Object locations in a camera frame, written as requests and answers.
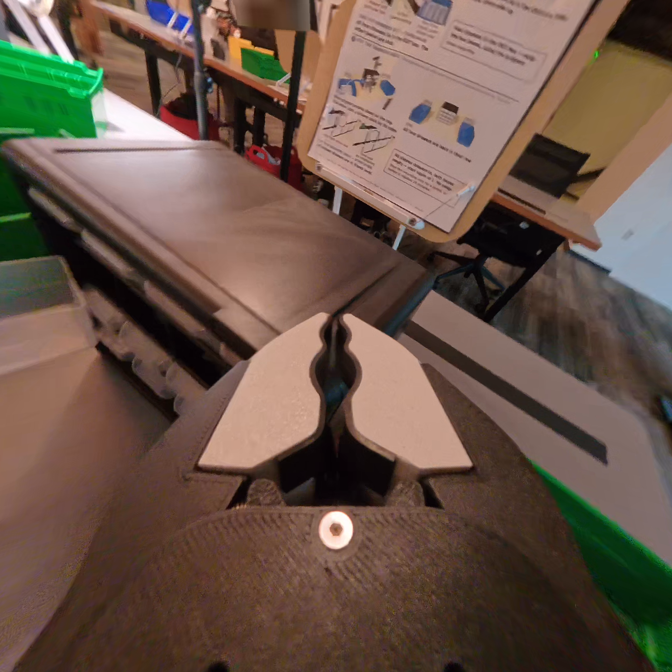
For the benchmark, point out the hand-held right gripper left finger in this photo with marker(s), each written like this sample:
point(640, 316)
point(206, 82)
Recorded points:
point(267, 404)

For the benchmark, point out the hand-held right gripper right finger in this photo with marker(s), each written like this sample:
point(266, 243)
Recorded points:
point(404, 409)

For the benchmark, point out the black drawer cabinet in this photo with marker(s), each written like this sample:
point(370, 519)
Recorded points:
point(210, 210)

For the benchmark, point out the rows of clear drawers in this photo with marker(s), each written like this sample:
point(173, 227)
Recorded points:
point(107, 254)

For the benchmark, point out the clear plastic drawer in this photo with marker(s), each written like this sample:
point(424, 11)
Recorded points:
point(47, 336)

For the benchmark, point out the green plastic bin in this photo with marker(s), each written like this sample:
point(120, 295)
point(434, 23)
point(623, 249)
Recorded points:
point(47, 94)
point(619, 567)
point(262, 65)

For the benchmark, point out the black tape strip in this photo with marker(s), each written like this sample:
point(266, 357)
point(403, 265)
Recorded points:
point(504, 391)

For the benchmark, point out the wooden office desk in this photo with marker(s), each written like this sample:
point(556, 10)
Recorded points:
point(173, 46)
point(551, 218)

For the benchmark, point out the red bag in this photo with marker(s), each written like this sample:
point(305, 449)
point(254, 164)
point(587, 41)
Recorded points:
point(183, 118)
point(267, 160)

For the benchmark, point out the black laptop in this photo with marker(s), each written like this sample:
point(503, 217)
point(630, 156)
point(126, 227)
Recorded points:
point(551, 165)

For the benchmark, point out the black stand pole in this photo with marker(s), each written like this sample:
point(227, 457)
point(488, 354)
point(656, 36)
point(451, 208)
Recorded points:
point(294, 99)

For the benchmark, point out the instruction sheet on board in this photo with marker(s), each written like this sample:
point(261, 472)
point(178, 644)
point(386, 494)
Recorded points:
point(311, 68)

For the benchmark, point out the black tripod pole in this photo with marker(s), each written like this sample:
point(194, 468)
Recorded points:
point(200, 68)

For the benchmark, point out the yellow box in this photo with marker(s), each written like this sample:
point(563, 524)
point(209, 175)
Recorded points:
point(239, 50)

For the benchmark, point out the blue plastic bin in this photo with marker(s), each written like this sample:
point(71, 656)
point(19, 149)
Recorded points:
point(168, 15)

